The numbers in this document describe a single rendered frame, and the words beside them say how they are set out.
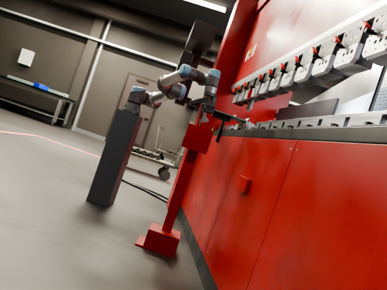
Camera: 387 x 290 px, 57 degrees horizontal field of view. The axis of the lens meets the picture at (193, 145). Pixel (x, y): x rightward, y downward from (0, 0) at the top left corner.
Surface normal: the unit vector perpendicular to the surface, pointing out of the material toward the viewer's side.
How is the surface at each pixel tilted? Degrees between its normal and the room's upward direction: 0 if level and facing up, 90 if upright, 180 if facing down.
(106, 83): 90
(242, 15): 90
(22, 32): 90
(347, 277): 90
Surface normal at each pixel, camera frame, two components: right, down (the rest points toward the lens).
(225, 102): 0.12, 0.04
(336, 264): -0.94, -0.32
